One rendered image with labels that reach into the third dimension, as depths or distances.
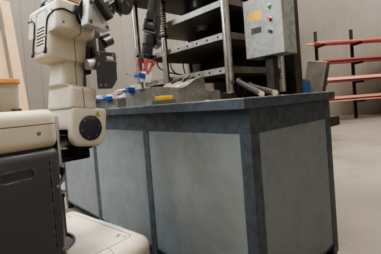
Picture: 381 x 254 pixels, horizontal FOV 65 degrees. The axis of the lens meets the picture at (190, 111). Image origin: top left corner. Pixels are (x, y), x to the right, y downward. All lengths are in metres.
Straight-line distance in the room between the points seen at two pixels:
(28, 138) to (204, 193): 0.68
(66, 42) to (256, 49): 1.27
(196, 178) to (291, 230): 0.43
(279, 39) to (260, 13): 0.24
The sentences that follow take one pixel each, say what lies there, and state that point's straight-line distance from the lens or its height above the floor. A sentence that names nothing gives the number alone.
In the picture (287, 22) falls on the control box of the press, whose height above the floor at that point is 1.26.
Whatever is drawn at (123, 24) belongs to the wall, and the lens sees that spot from 6.00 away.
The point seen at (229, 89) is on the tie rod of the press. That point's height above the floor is 0.87.
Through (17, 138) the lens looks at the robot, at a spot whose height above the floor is 0.73.
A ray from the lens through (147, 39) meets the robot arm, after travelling 1.58.
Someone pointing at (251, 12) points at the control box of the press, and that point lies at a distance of 2.19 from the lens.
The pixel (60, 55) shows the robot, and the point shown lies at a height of 1.02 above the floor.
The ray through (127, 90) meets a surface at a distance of 1.64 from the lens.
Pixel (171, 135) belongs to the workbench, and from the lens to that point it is 1.37.
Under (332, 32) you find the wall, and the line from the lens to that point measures 11.16.
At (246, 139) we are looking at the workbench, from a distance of 1.06.
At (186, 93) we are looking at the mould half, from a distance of 1.64.
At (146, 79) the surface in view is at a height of 0.93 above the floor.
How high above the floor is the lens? 0.80
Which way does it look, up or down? 2 degrees down
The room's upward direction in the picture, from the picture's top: 4 degrees counter-clockwise
